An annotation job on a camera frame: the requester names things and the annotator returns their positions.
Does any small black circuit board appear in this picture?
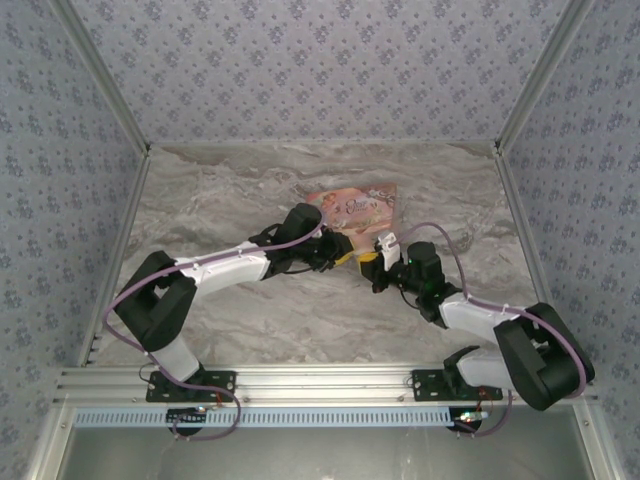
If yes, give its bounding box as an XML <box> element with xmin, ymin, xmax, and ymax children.
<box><xmin>448</xmin><ymin>408</ymin><xmax>490</xmax><ymax>432</ymax></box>
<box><xmin>166</xmin><ymin>407</ymin><xmax>209</xmax><ymax>427</ymax></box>

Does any grey metal panel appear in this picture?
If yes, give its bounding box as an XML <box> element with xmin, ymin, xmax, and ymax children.
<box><xmin>54</xmin><ymin>424</ymin><xmax>597</xmax><ymax>480</ymax></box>

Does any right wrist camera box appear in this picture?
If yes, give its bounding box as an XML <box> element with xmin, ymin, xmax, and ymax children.
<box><xmin>375</xmin><ymin>232</ymin><xmax>405</xmax><ymax>267</ymax></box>

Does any aluminium table side rail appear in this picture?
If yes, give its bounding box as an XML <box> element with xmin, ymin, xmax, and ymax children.
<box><xmin>493</xmin><ymin>144</ymin><xmax>572</xmax><ymax>365</ymax></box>
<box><xmin>75</xmin><ymin>148</ymin><xmax>152</xmax><ymax>369</ymax></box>

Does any aluminium mounting rail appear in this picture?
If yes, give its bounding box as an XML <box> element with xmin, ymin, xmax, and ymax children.
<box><xmin>53</xmin><ymin>363</ymin><xmax>599</xmax><ymax>406</ymax></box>

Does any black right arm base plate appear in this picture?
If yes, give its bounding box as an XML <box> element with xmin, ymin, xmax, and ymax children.
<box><xmin>410</xmin><ymin>369</ymin><xmax>504</xmax><ymax>404</ymax></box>

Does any pale slotted cable duct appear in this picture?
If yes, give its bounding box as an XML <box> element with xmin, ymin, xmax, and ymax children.
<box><xmin>73</xmin><ymin>406</ymin><xmax>454</xmax><ymax>430</ymax></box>

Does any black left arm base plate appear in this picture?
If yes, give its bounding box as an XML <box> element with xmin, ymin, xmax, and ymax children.
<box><xmin>144</xmin><ymin>370</ymin><xmax>238</xmax><ymax>404</ymax></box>

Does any aluminium frame upright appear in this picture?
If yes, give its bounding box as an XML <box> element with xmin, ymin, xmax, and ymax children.
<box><xmin>493</xmin><ymin>0</ymin><xmax>597</xmax><ymax>151</ymax></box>
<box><xmin>49</xmin><ymin>0</ymin><xmax>153</xmax><ymax>154</ymax></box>

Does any aluminium frame leg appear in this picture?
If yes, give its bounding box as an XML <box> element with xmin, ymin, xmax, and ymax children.
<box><xmin>22</xmin><ymin>404</ymin><xmax>77</xmax><ymax>480</ymax></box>
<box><xmin>572</xmin><ymin>403</ymin><xmax>629</xmax><ymax>480</ymax></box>

